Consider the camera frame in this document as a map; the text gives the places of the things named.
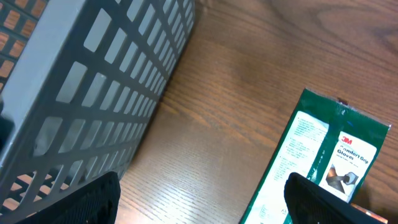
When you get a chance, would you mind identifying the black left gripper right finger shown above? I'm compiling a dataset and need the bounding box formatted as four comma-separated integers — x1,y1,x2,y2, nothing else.
284,172,382,224

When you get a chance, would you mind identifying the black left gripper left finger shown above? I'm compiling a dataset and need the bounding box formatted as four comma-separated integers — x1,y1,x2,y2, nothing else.
18,171,121,224

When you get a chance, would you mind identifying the green white packet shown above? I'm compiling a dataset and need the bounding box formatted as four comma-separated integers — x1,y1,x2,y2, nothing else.
241,89,390,223

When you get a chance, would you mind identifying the small orange white carton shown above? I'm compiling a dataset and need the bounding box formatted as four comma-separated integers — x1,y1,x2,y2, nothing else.
351,203,388,224

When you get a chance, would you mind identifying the grey plastic mesh basket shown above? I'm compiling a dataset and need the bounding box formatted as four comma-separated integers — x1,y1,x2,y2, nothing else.
1,0,195,223

